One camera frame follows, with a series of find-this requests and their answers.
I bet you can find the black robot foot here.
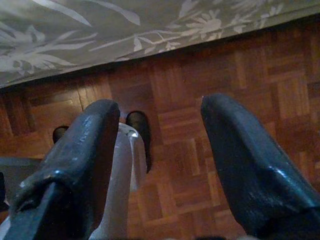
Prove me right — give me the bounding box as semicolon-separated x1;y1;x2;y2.
52;125;70;145
125;111;152;173

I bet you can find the black robot right foot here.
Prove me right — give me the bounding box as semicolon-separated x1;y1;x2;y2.
125;111;152;173

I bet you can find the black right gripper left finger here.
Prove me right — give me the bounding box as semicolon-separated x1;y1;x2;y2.
7;98;121;240

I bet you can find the grey floral bed sheet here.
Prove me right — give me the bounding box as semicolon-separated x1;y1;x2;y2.
0;0;320;88

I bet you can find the dark grey robot left leg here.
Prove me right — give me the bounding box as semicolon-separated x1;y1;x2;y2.
0;156;43;213

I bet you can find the black robot left foot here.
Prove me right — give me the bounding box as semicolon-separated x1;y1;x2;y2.
52;125;70;145

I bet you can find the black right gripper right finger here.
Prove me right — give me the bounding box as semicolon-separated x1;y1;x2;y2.
200;93;320;240

